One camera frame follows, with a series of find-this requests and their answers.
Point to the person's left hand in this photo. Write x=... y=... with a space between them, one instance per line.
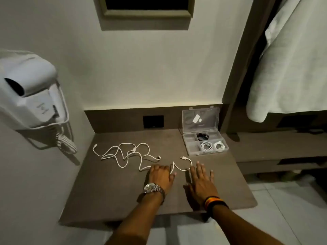
x=159 y=177

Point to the person's right hand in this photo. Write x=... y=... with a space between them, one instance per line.
x=201 y=184

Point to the clear plastic organizer box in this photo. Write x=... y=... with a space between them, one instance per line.
x=209 y=119

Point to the person's right forearm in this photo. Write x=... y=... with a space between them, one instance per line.
x=237 y=227

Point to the person's left forearm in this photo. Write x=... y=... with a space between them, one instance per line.
x=132 y=221

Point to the silver wristwatch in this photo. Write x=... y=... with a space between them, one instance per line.
x=150 y=188

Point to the black orange striped wristband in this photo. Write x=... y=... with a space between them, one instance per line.
x=213 y=201

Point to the brown wooden wardrobe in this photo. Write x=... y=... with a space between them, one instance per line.
x=268 y=150

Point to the white hanging towel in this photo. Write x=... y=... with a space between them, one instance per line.
x=288 y=73

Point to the black wall socket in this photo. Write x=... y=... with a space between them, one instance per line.
x=153 y=121

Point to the white wall hair dryer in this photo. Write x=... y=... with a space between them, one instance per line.
x=51 y=125
x=30 y=81

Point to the framed wall picture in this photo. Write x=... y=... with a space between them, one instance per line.
x=148 y=13

